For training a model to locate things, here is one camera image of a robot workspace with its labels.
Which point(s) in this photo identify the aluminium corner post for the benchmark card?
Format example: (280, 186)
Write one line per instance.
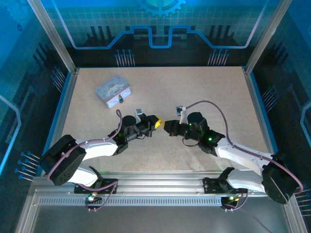
(269, 31)
(52, 36)

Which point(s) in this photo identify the aluminium front rail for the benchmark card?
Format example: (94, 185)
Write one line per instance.
(160, 180)

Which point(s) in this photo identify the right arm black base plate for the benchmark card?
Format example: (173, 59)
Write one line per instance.
(213, 185)

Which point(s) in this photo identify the pastel cartoon tin box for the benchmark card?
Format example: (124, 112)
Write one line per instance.
(111, 88)

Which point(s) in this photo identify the aluminium side rail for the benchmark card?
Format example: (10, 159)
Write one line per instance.
(260, 114)
(65, 109)

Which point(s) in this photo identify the right aluminium side rail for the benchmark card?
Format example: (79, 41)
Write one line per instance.
(260, 114)

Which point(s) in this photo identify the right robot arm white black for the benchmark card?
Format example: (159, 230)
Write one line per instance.
(243, 155)

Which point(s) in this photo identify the left aluminium side rail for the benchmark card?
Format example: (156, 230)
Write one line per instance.
(65, 109)

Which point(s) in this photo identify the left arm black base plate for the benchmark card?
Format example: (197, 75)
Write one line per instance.
(109, 185)

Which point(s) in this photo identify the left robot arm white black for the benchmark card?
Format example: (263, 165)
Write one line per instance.
(97, 149)

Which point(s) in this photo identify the left aluminium corner post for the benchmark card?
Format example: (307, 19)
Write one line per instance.
(52, 36)

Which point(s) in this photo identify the right aluminium corner post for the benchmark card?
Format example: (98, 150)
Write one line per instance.
(269, 31)

